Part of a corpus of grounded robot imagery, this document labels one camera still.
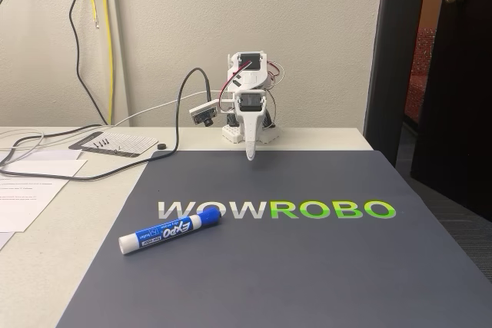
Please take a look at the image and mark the blue Expo dry-erase marker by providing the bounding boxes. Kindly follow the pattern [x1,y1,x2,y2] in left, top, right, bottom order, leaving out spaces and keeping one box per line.
[118,207,222,256]

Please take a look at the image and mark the white black screw mat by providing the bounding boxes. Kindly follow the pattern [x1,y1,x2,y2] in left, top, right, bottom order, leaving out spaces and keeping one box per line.
[68,131,160,158]

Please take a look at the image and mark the grey WOWROBO mat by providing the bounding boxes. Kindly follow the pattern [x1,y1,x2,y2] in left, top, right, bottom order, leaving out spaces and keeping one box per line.
[56,150,492,328]

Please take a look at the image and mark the red patterned seat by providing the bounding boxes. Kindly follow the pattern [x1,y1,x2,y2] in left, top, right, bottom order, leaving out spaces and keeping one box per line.
[404,26,438,126]

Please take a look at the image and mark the blank white paper sheet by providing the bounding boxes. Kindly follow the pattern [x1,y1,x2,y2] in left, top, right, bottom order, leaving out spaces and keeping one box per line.
[0,158,89,181]
[0,149,83,167]

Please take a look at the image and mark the dark wooden door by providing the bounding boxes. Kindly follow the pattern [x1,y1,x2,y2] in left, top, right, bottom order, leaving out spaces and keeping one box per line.
[409,0,492,224]

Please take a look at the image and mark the printed white paper sheet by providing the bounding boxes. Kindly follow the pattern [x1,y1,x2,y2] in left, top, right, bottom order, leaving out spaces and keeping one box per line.
[0,177,68,234]

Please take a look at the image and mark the white gripper camera module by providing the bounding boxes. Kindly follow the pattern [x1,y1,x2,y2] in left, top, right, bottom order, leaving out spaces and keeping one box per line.
[188,99,220,128]

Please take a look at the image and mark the white cable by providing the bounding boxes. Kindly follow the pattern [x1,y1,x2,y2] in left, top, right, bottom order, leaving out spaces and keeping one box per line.
[0,91,211,167]

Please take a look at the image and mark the dark door frame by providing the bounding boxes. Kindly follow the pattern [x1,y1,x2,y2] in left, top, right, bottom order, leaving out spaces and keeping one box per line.
[362,0,431,168]

